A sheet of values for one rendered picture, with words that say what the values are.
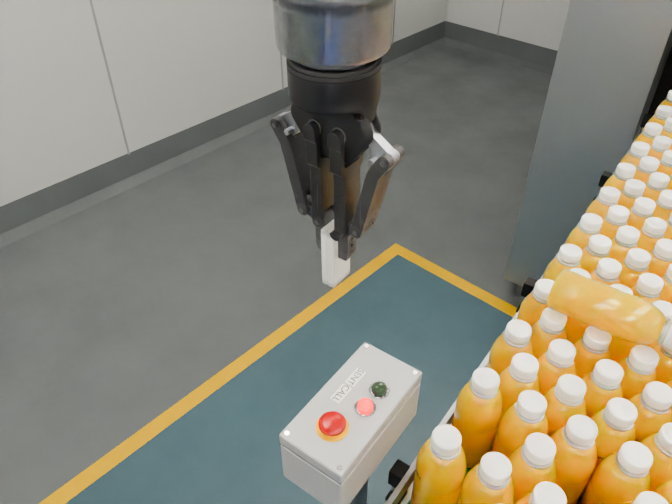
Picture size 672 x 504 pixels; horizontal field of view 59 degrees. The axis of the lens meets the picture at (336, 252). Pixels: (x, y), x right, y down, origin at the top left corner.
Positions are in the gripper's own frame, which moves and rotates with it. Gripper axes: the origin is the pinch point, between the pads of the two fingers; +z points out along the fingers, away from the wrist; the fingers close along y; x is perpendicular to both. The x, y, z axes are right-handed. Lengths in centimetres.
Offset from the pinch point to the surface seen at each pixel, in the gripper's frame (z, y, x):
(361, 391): 29.1, 0.2, -5.9
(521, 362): 30.7, -15.3, -25.0
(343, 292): 141, 82, -115
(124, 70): 82, 231, -133
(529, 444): 30.4, -21.5, -12.5
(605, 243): 31, -17, -61
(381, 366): 29.2, 0.4, -11.2
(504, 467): 30.4, -20.3, -7.6
